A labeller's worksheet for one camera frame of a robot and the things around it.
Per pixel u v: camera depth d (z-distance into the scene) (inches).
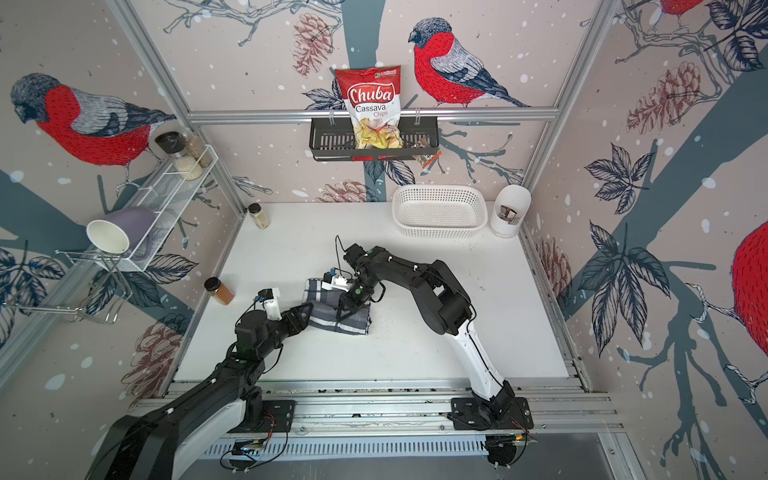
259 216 43.5
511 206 42.1
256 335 26.0
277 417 28.7
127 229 24.4
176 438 17.5
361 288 32.1
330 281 33.4
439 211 46.7
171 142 30.6
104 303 27.4
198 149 33.9
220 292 34.9
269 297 30.5
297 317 30.6
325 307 34.0
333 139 37.4
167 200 32.0
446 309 22.5
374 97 32.0
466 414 28.7
